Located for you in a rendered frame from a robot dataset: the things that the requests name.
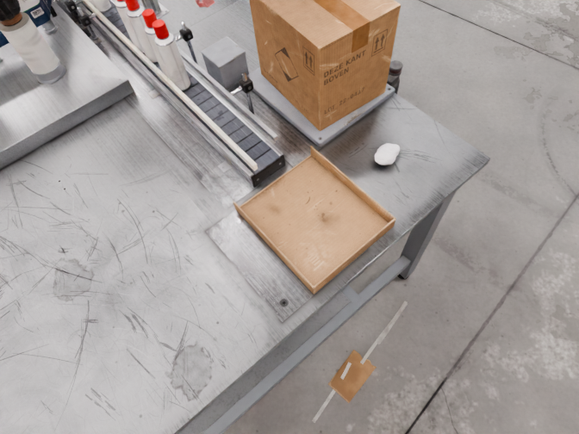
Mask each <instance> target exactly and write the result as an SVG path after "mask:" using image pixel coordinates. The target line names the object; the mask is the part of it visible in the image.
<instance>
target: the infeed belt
mask: <svg viewBox="0 0 579 434"><path fill-rule="evenodd" d="M109 2H110V4H111V6H112V8H111V10H109V11H108V12H105V13H102V14H103V15H104V16H105V17H106V18H107V19H108V20H109V21H110V22H111V23H112V24H113V25H114V26H115V27H116V28H117V29H118V30H119V31H120V32H121V33H122V34H123V35H124V36H125V37H127V38H128V39H129V40H130V41H131V42H132V40H131V38H130V36H129V34H128V31H127V29H126V27H125V25H124V23H123V21H122V19H121V17H120V14H119V12H118V10H117V8H116V6H115V5H114V4H113V3H112V2H111V1H110V0H109ZM96 19H97V20H98V21H99V22H100V23H102V25H103V26H104V27H105V28H106V29H108V31H110V32H111V33H112V34H113V35H114V36H115V37H116V38H117V39H118V40H119V41H120V42H121V43H122V44H123V45H124V46H125V47H126V48H127V49H128V50H129V51H130V52H131V53H132V54H133V55H134V56H135V57H136V58H137V59H138V60H139V61H140V62H141V63H142V64H143V65H144V66H145V67H146V68H147V69H148V70H149V71H150V72H151V73H152V74H153V75H154V76H155V77H156V78H157V79H158V80H159V81H160V82H161V83H162V84H163V85H164V86H165V87H166V88H167V89H168V90H169V91H170V92H171V93H172V94H173V95H174V96H175V97H176V98H177V99H178V100H179V101H180V102H181V103H182V104H183V105H184V106H185V107H186V108H187V109H188V110H189V111H190V112H191V113H192V114H193V115H194V116H195V117H196V118H197V119H198V120H199V121H200V122H201V123H202V124H203V125H204V126H205V127H206V128H207V129H208V130H209V131H210V132H211V133H212V134H213V135H214V136H215V137H216V138H217V139H218V140H219V141H220V142H222V143H223V144H224V145H225V146H226V147H227V148H228V149H229V150H230V151H231V152H232V153H233V154H234V155H235V156H236V157H237V158H238V159H239V160H240V161H241V162H242V163H243V164H244V165H245V166H246V167H247V168H248V169H249V170H250V171H251V172H252V173H253V174H254V175H257V174H258V173H259V172H260V171H262V170H264V169H265V168H266V167H268V166H269V165H271V164H272V163H274V162H275V161H277V160H278V159H279V158H280V156H279V155H278V154H276V153H275V152H274V151H273V150H272V149H271V148H270V147H269V146H268V145H267V144H265V143H264V141H263V140H261V139H260V138H259V137H258V136H257V134H255V133H254V132H253V131H252V130H251V129H250V128H249V127H248V126H247V125H245V124H244V123H243V122H242V121H241V120H240V119H239V118H238V117H237V116H236V115H235V114H233V113H232V112H231V111H230V110H229V109H228V108H227V107H226V106H225V105H224V104H222V103H221V102H220V101H219V100H218V99H217V98H216V97H215V96H214V95H213V94H211V93H210V92H209V91H208V90H207V89H206V88H205V87H204V86H203V85H202V84H200V83H199V82H198V81H197V80H196V79H195V78H194V77H192V75H191V74H189V73H188V72H187V74H188V76H189V79H190V82H191V86H190V88H189V89H187V90H186V91H182V92H183V93H184V94H185V95H186V96H187V97H188V98H189V99H190V100H191V101H192V102H193V103H194V104H195V105H196V106H197V107H198V108H199V109H200V110H201V111H202V112H203V113H204V114H205V115H206V116H207V117H208V118H209V119H210V120H211V121H213V122H214V123H215V124H216V125H217V126H218V127H219V128H220V129H221V130H222V131H223V132H224V133H225V134H226V135H227V136H228V137H229V138H230V139H231V140H232V141H233V142H234V143H235V144H236V145H237V146H238V147H239V148H241V149H242V150H243V151H244V152H245V153H246V154H247V155H248V156H249V157H250V158H251V159H252V160H253V161H254V162H255V163H256V164H257V167H258V168H257V169H256V170H253V169H252V168H251V167H250V166H249V165H248V164H247V163H246V162H245V161H244V160H243V159H242V158H241V157H240V156H239V155H238V154H237V153H236V152H235V151H234V150H233V149H232V148H231V147H230V146H229V145H228V144H227V143H225V142H224V141H223V140H222V139H221V138H220V137H219V136H218V135H217V134H216V133H215V132H214V131H213V130H212V129H211V128H210V127H209V126H208V125H207V124H206V123H205V122H204V121H203V120H202V119H201V118H200V117H199V116H198V115H197V114H196V113H195V112H194V111H193V110H192V109H191V108H190V107H189V106H188V105H187V104H186V103H185V102H184V101H183V100H182V99H181V98H180V97H179V96H178V95H177V94H176V93H175V92H174V91H173V90H172V89H171V88H170V87H169V86H168V85H167V84H166V83H165V82H163V81H162V80H161V79H160V78H159V77H158V76H157V75H156V74H155V73H154V72H153V71H152V70H151V69H150V68H149V67H148V66H147V65H146V64H145V63H144V62H143V61H142V60H141V59H140V58H139V57H138V56H137V55H136V54H135V53H134V52H133V51H132V50H131V49H130V48H129V47H128V46H127V45H126V44H125V43H124V42H123V41H122V40H121V39H120V38H119V37H118V36H117V35H116V34H115V33H114V32H113V31H112V30H111V29H110V28H109V27H108V26H107V25H106V24H105V23H104V22H103V21H101V20H100V19H99V18H98V17H97V16H96ZM132 43H133V42H132Z"/></svg>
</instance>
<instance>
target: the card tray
mask: <svg viewBox="0 0 579 434"><path fill-rule="evenodd" d="M310 151H311V155H310V156H308V157H307V158H305V159H304V160H303V161H302V162H301V163H299V164H298V165H296V166H295V167H293V168H292V169H291V170H289V171H287V172H286V173H285V174H283V175H282V176H281V177H279V178H278V179H277V180H276V181H274V182H273V183H271V184H270V185H268V186H267V187H266V188H264V189H263V190H261V191H260V192H258V193H257V194H256V195H255V196H253V197H252V198H251V199H249V200H248V201H246V202H245V203H243V204H242V205H241V206H238V204H237V203H236V202H235V201H233V204H234V206H235V209H236V211H237V212H238V213H239V214H240V215H241V216H242V217H243V218H244V219H245V221H246V222H247V223H248V224H249V225H250V226H251V227H252V228H253V229H254V230H255V232H256V233H257V234H258V235H259V236H260V237H261V238H262V239H263V240H264V241H265V243H266V244H267V245H268V246H269V247H270V248H271V249H272V250H273V251H274V252H275V253H276V254H277V255H278V256H279V257H280V258H281V259H282V260H283V261H284V263H285V264H286V265H287V266H288V267H289V268H290V269H291V270H292V271H293V272H294V273H295V275H296V276H297V277H298V278H299V279H300V280H301V281H302V282H303V283H304V285H305V286H306V287H307V288H308V289H309V290H310V291H311V292H312V293H313V294H315V293H316V292H317V291H319V290H320V289H321V288H322V287H323V286H325V285H326V284H327V283H328V282H330V281H331V280H332V279H333V278H334V277H335V276H337V275H338V274H339V273H340V272H341V271H342V270H343V269H344V268H345V267H346V266H348V265H349V264H350V263H351V262H352V261H354V260H355V259H356V258H357V257H359V256H360V255H361V254H362V253H363V252H364V251H366V250H367V249H368V248H369V247H370V246H372V245H373V244H374V243H375V242H376V241H378V240H379V239H380V238H381V237H382V236H383V235H384V234H385V233H386V232H388V231H389V230H390V229H391V228H392V227H393V226H394V224H395V220H396V217H394V216H393V215H392V214H391V213H390V212H388V211H387V210H386V209H385V208H384V207H382V206H381V205H380V204H379V203H378V202H377V201H375V200H374V199H373V198H372V197H371V196H370V195H368V194H367V193H366V192H365V191H364V190H362V189H361V188H360V187H359V186H358V185H357V184H355V182H353V181H352V180H351V179H350V178H349V177H348V176H347V175H345V174H344V173H343V172H342V171H341V170H339V169H338V168H337V167H336V166H335V165H334V164H332V163H331V162H330V161H329V160H328V159H326V158H325V157H324V156H323V155H322V154H320V153H319V152H318V151H317V150H316V149H314V148H313V147H312V146H310Z"/></svg>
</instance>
